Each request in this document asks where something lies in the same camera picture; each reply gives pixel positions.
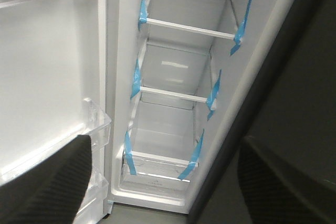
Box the clear crisper drawer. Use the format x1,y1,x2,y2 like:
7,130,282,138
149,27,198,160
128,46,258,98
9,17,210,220
120,151,198,197

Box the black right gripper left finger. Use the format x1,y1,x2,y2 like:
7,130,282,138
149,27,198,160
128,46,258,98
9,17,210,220
1,135,92,223

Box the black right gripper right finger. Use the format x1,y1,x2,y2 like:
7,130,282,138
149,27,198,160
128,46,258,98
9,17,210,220
237,136,335,223

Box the white open fridge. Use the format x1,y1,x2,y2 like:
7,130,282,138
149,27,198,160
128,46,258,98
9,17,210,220
106,0,294,214

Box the clear middle door bin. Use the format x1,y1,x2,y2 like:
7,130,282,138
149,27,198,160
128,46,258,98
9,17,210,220
1,98,112,185

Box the fridge door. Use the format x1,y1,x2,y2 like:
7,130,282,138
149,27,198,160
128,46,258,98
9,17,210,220
1,0,109,183

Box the clear lower door bin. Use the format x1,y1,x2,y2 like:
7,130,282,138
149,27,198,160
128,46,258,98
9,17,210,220
73,166,109,224

